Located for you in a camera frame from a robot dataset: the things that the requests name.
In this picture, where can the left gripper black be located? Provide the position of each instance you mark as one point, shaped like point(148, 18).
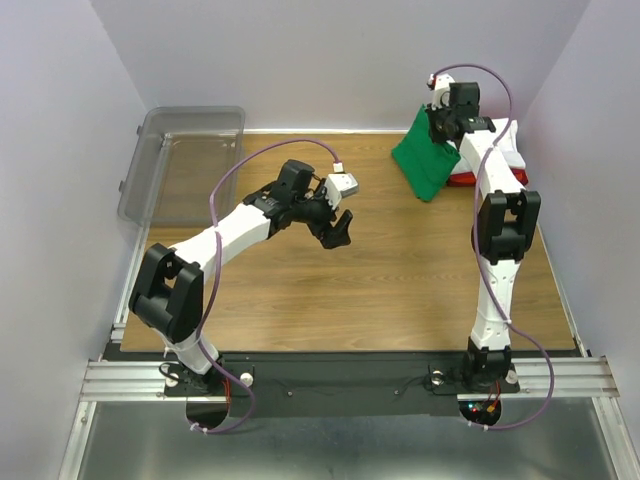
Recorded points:
point(339, 235)

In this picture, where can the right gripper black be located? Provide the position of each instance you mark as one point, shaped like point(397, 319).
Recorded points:
point(435, 135)

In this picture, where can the green t-shirt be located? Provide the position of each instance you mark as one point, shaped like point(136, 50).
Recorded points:
point(425, 164)

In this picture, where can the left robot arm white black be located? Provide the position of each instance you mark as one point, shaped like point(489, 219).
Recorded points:
point(168, 293)

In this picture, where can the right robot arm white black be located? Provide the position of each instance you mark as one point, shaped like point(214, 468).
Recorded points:
point(504, 226)

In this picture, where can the red folded t-shirt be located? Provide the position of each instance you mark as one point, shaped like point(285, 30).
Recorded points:
point(467, 179)

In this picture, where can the white folded t-shirt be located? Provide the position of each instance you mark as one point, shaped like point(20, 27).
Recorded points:
point(507, 145)

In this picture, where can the clear plastic storage bin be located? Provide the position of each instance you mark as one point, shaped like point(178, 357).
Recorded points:
point(181, 154)

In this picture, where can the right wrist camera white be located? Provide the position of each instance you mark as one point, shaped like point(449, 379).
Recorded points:
point(439, 84)

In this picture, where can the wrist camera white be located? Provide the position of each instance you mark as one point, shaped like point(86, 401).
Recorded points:
point(439, 84)
point(340, 186)

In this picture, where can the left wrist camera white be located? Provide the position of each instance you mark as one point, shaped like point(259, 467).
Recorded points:
point(340, 186)

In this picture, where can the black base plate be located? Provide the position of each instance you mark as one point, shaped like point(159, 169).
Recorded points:
point(316, 384)

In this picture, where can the aluminium rail frame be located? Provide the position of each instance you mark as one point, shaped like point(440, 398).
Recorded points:
point(407, 282)

